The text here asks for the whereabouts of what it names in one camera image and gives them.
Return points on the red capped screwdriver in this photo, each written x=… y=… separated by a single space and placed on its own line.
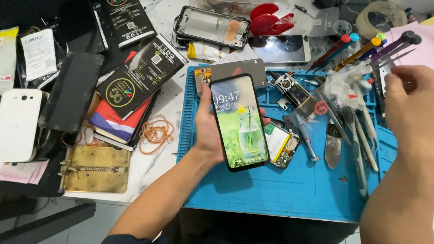
x=330 y=50

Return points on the black bag with white label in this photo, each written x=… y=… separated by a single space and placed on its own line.
x=39 y=54

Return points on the person's right fingers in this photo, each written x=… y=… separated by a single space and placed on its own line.
x=398 y=88

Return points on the metal tweezers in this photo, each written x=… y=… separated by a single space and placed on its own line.
x=398 y=58

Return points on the grey phone display panel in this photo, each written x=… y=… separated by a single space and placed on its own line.
x=223 y=69

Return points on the clear plastic bag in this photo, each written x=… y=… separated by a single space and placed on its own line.
x=346 y=86

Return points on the person's right hand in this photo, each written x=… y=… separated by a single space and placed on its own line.
x=412 y=111

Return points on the small clear round lid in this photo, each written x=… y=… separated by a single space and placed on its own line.
x=342 y=27

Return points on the flat metal pry blade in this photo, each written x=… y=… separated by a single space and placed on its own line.
x=333 y=147

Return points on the yellow and white packet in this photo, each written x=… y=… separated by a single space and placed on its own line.
x=205 y=50

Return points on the beige tape roll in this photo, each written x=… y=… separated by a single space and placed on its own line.
x=381 y=17

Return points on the brass circuit board holder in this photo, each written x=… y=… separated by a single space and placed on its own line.
x=95 y=169

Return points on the red plastic tape dispenser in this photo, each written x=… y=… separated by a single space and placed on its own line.
x=268 y=22

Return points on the black phone panel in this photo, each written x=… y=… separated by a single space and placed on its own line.
x=71 y=91

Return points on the white plastic pry stick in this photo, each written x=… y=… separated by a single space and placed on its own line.
x=368 y=145

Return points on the orange capped yellow screwdriver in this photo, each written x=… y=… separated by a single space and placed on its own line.
x=359 y=52

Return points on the pink paper pad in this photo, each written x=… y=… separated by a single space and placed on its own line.
x=417 y=50

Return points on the grey metal screwdriver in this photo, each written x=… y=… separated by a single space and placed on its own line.
x=307 y=139

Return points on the red blue white box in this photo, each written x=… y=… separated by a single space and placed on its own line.
x=115 y=125

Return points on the teal capped screwdriver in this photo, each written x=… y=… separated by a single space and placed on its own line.
x=340 y=49

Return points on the silver phone with dark screen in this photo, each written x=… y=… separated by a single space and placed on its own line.
x=279 y=49

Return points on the large black gold-printed box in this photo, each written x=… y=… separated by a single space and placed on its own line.
x=142 y=78

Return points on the black smartphone with lit screen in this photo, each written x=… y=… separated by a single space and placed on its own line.
x=240 y=125

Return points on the long metal spudger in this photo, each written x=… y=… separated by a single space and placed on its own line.
x=356 y=156

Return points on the bunch of orange rubber bands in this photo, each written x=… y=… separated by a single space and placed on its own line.
x=156 y=134

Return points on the black box with white edge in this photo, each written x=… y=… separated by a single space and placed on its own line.
x=129 y=20

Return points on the empty black phone frame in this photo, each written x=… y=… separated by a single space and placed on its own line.
x=212 y=27

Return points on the clear screen protector sheet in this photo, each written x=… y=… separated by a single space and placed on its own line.
x=320 y=22

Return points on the black and white glue tube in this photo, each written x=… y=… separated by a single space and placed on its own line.
x=293 y=89

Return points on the person's left hand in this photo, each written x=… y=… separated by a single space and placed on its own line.
x=206 y=128

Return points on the clear packet with yellow top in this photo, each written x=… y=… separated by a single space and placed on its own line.
x=6 y=61

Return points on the white phone back cover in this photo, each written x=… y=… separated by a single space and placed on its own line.
x=18 y=125

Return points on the blue silicone repair mat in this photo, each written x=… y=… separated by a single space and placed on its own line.
x=288 y=193

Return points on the opened phone with battery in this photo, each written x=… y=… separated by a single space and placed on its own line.
x=279 y=142

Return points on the pink paper sheets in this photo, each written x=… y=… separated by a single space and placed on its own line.
x=22 y=171

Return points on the purple screwdriver with black cap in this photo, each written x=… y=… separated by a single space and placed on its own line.
x=393 y=45

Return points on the green capped blue screwdriver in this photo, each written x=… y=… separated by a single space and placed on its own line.
x=374 y=47

